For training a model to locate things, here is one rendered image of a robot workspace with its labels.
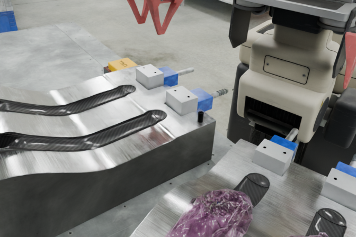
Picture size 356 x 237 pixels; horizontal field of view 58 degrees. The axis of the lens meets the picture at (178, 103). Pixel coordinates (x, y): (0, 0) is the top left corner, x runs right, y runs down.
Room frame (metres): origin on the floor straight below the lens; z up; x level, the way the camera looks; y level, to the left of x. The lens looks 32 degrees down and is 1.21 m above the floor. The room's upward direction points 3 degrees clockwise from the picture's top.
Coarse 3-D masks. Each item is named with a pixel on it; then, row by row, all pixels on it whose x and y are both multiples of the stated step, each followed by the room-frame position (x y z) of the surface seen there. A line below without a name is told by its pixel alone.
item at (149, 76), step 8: (136, 72) 0.59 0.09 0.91; (144, 72) 0.57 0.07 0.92; (152, 72) 0.57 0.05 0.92; (160, 72) 0.57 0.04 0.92; (168, 72) 0.60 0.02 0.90; (176, 72) 0.60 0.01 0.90; (184, 72) 0.63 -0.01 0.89; (136, 80) 0.59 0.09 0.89; (144, 80) 0.56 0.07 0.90; (152, 80) 0.56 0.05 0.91; (160, 80) 0.57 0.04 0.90; (168, 80) 0.59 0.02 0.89; (176, 80) 0.60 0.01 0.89; (152, 88) 0.56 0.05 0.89
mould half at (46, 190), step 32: (0, 96) 0.45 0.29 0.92; (32, 96) 0.49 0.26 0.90; (64, 96) 0.52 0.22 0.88; (128, 96) 0.52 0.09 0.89; (160, 96) 0.53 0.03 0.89; (0, 128) 0.35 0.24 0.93; (32, 128) 0.38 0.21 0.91; (64, 128) 0.41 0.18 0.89; (96, 128) 0.43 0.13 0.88; (160, 128) 0.43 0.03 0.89; (192, 128) 0.43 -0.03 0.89; (0, 160) 0.29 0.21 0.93; (32, 160) 0.30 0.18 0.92; (64, 160) 0.32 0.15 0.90; (96, 160) 0.35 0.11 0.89; (128, 160) 0.35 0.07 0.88; (160, 160) 0.39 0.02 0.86; (192, 160) 0.43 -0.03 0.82; (0, 192) 0.25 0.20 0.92; (32, 192) 0.27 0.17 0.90; (64, 192) 0.29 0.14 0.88; (96, 192) 0.32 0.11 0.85; (128, 192) 0.35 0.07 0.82; (0, 224) 0.25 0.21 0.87; (32, 224) 0.27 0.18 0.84; (64, 224) 0.29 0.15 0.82
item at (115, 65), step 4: (116, 60) 0.79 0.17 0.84; (120, 60) 0.79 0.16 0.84; (124, 60) 0.79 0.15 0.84; (128, 60) 0.80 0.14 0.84; (108, 64) 0.78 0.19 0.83; (112, 64) 0.77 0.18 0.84; (116, 64) 0.77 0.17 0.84; (120, 64) 0.77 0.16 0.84; (124, 64) 0.77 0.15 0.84; (128, 64) 0.77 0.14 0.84; (132, 64) 0.77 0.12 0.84; (136, 64) 0.77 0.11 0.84; (112, 68) 0.76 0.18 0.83; (116, 68) 0.74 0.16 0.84; (120, 68) 0.75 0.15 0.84; (124, 68) 0.75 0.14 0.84
